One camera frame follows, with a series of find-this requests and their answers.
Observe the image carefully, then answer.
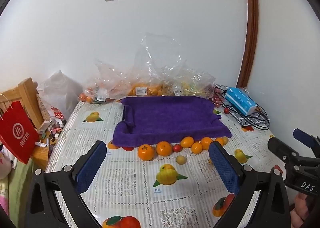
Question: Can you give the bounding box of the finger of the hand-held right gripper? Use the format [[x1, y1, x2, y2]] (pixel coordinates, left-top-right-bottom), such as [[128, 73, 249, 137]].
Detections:
[[267, 137, 300, 167], [293, 128, 320, 153]]

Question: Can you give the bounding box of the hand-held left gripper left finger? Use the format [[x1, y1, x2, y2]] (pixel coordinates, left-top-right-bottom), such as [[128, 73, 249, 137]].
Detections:
[[24, 140, 108, 228]]

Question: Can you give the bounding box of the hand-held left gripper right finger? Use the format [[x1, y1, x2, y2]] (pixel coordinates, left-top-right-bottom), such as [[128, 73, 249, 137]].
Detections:
[[208, 141, 293, 228]]

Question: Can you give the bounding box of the medium round orange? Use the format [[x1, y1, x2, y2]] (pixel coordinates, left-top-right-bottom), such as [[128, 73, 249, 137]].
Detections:
[[201, 137, 213, 150]]

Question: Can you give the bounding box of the oval orange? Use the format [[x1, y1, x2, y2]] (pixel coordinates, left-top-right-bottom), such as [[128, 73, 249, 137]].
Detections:
[[180, 136, 195, 148]]

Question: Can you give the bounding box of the large tangerine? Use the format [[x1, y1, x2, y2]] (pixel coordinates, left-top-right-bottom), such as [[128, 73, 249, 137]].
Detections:
[[138, 144, 155, 161], [156, 141, 173, 156]]

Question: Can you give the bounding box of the purple towel covered tray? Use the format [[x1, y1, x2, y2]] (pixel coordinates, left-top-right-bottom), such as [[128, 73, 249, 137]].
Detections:
[[112, 96, 232, 148]]

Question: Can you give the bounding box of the clear bag of yellow fruits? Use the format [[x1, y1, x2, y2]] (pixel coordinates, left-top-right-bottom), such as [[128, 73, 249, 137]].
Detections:
[[162, 66, 217, 98]]

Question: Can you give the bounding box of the person's right hand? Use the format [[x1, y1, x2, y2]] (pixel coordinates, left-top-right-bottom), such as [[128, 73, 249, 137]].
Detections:
[[291, 193, 316, 228]]

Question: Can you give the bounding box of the fruit print lace tablecloth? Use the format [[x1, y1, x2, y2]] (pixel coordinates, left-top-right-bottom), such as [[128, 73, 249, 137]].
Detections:
[[46, 98, 288, 228]]

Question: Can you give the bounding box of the black white printed packet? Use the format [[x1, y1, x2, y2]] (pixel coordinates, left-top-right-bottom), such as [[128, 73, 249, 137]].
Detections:
[[229, 108, 267, 127]]

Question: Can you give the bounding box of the clutter of small packets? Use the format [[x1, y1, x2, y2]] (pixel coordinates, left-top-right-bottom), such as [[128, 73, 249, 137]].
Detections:
[[35, 116, 67, 147]]

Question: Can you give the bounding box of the red white packet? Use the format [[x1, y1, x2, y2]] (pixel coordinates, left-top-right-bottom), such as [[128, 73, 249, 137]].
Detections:
[[49, 106, 67, 121]]

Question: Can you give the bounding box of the blue tissue pack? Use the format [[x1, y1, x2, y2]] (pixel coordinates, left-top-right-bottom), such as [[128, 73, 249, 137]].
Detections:
[[224, 87, 258, 116]]

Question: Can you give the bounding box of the clear bag of cherry tomatoes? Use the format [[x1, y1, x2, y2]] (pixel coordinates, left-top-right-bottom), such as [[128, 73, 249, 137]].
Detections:
[[211, 84, 228, 106]]

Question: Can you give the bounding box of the green cloth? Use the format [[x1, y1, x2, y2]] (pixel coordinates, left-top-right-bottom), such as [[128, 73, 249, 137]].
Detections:
[[0, 158, 34, 218]]

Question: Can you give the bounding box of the clear bag of small tangerines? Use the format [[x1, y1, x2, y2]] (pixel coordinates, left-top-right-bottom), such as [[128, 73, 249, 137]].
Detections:
[[79, 59, 125, 104]]

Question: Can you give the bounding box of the brown patterned paper bag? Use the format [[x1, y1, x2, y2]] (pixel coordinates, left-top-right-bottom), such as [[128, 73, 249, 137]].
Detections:
[[36, 94, 50, 121]]

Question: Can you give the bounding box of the red paper bag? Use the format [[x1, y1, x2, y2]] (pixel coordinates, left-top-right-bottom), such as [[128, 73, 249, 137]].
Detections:
[[0, 94, 40, 164]]

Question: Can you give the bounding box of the white plastic bag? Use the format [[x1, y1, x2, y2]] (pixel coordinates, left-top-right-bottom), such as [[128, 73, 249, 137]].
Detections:
[[37, 70, 80, 118]]

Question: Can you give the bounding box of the pink white plush toy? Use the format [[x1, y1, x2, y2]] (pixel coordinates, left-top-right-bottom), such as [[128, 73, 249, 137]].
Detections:
[[0, 143, 13, 181]]

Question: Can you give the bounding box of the clear bag of oranges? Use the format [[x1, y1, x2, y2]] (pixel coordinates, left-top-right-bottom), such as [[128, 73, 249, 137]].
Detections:
[[125, 33, 183, 97]]

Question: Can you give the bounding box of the wooden chair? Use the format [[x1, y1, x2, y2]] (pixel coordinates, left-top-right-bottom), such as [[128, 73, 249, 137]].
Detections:
[[0, 78, 50, 171]]

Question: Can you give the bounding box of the black cable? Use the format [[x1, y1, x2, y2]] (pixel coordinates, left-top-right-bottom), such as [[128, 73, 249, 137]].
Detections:
[[212, 85, 271, 129]]

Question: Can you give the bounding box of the brown wooden door frame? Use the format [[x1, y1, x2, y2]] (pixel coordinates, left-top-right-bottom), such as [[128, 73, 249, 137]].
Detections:
[[236, 0, 259, 88]]

